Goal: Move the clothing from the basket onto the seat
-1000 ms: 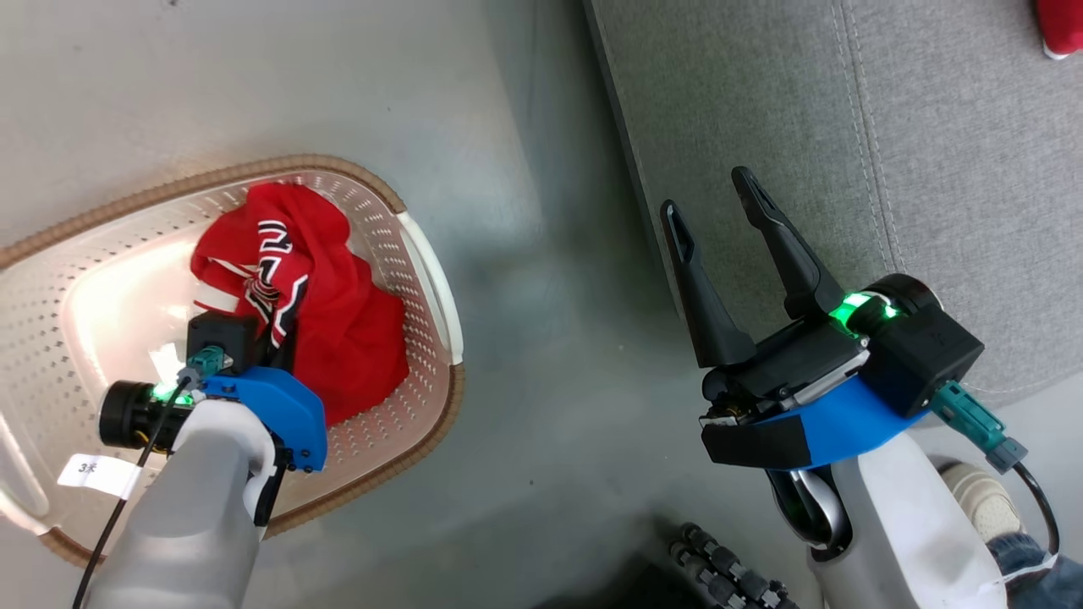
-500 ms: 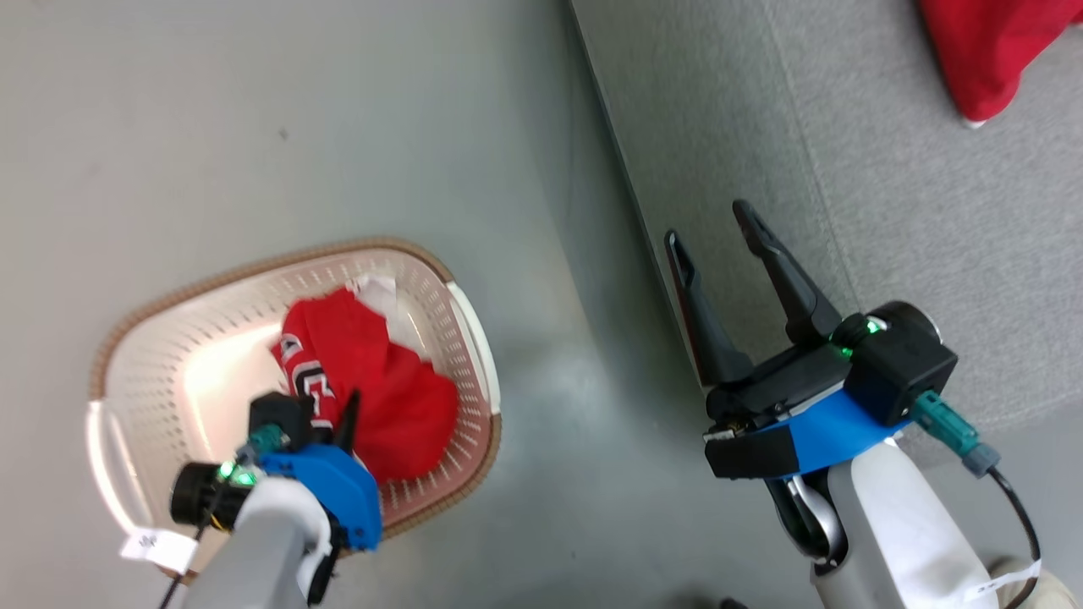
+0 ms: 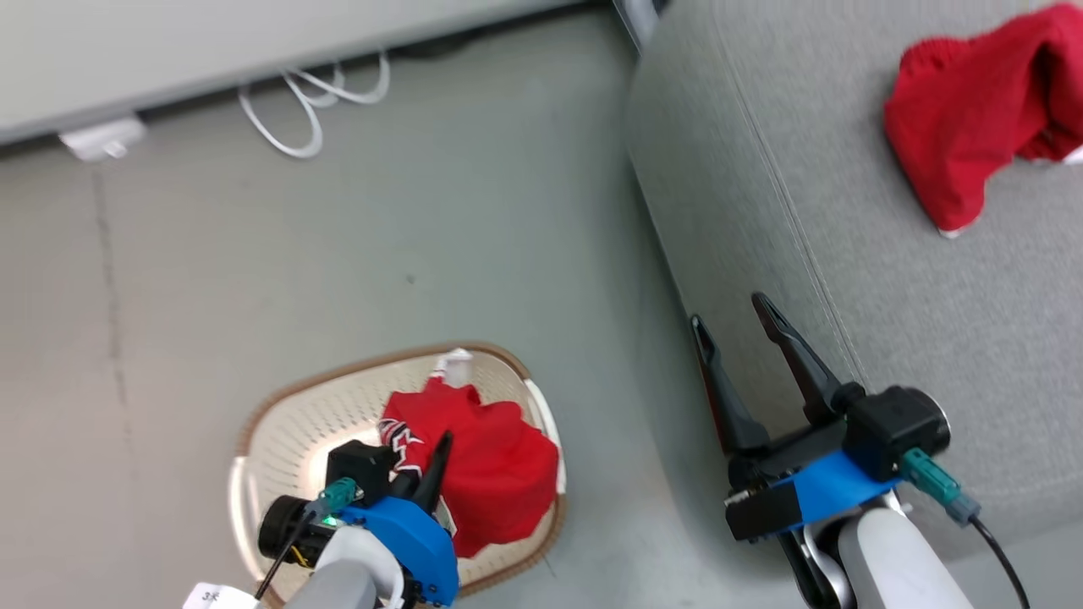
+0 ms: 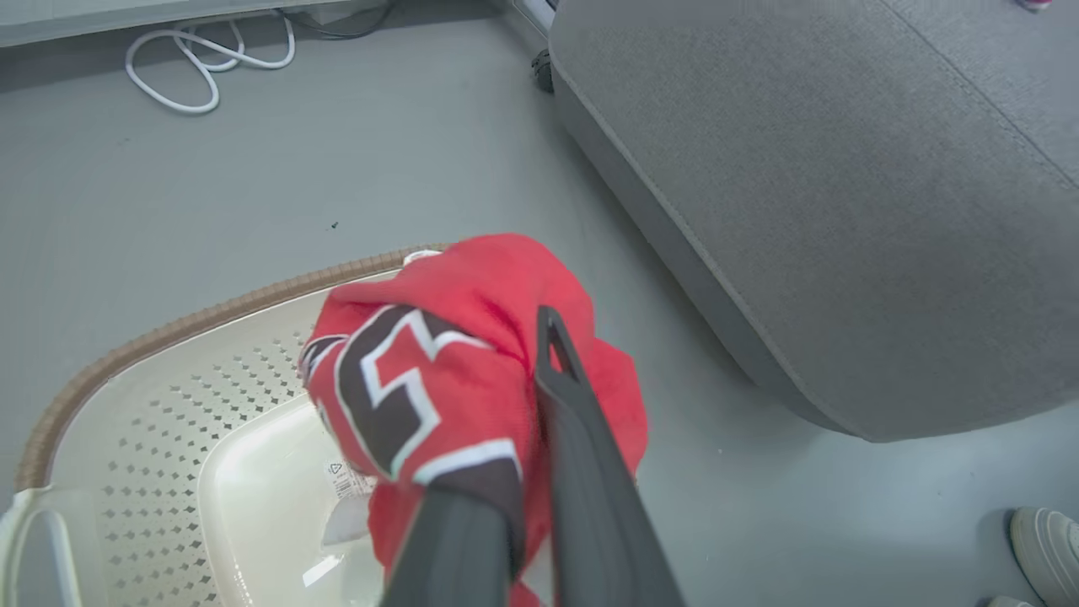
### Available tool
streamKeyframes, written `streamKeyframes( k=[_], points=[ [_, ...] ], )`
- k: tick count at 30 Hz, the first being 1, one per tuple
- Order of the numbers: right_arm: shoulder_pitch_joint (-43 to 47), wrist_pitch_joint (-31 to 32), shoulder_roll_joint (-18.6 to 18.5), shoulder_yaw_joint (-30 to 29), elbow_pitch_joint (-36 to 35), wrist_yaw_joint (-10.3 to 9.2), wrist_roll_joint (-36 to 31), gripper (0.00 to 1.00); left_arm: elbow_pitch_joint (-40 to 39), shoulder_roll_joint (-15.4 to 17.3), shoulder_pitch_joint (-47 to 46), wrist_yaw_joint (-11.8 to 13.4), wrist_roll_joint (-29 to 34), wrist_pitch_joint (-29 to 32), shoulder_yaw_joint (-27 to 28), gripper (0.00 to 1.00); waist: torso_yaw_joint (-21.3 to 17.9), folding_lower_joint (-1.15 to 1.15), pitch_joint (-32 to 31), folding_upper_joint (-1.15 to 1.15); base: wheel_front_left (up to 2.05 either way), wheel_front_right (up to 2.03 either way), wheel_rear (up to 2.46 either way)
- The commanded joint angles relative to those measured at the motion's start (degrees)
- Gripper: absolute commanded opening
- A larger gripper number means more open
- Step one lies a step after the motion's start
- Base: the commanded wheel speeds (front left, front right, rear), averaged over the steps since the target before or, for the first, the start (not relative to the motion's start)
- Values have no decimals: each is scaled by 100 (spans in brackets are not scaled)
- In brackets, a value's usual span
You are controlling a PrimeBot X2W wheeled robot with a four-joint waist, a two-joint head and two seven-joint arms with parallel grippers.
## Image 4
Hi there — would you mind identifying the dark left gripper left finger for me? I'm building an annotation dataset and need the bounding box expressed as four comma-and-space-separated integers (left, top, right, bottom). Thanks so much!
379, 489, 518, 607

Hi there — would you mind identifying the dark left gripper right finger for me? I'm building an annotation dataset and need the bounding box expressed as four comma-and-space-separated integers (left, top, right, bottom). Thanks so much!
534, 305, 686, 607

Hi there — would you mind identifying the red sports jersey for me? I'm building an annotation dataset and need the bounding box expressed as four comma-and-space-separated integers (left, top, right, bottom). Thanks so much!
297, 234, 650, 607

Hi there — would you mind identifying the grey fabric sofa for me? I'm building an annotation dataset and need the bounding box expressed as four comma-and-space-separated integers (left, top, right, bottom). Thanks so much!
548, 0, 1079, 443

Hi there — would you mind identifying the white barcode sticker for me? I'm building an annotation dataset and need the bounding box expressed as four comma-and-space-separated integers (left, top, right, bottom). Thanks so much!
325, 459, 377, 500

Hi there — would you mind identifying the cream perforated laundry basket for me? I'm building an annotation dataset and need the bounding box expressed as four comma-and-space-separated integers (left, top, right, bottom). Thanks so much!
0, 244, 540, 607

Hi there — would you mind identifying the white shoe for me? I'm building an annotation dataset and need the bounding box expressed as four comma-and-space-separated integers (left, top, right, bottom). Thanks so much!
1010, 506, 1079, 607

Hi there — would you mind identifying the black cable under partition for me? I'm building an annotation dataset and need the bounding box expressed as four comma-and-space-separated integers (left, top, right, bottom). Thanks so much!
278, 0, 397, 41

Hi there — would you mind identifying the looped thick white cable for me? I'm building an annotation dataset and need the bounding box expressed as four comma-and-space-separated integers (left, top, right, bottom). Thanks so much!
125, 10, 298, 115

